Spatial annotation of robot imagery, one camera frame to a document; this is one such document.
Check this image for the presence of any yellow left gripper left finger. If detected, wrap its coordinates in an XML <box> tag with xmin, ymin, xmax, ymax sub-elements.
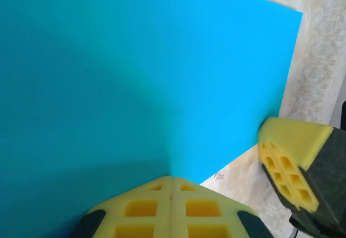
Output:
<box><xmin>69</xmin><ymin>176</ymin><xmax>172</xmax><ymax>238</ymax></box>

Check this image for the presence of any teal cloth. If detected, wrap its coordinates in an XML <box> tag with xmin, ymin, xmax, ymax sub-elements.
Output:
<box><xmin>0</xmin><ymin>0</ymin><xmax>303</xmax><ymax>238</ymax></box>

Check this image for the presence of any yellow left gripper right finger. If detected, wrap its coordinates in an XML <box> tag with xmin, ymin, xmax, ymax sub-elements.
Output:
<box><xmin>170</xmin><ymin>176</ymin><xmax>274</xmax><ymax>238</ymax></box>

